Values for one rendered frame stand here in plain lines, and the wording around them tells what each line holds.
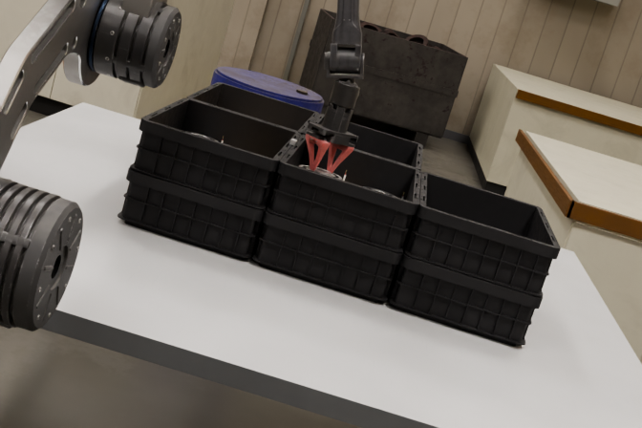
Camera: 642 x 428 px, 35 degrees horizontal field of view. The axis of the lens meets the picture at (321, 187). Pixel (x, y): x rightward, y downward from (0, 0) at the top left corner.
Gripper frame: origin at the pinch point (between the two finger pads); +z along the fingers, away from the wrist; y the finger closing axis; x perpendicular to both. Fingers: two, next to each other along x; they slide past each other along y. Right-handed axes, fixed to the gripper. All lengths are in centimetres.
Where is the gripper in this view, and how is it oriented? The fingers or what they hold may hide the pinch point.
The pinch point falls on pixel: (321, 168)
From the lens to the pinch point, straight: 229.2
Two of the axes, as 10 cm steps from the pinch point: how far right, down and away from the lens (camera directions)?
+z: -2.9, 9.4, 1.7
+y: -7.6, -1.2, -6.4
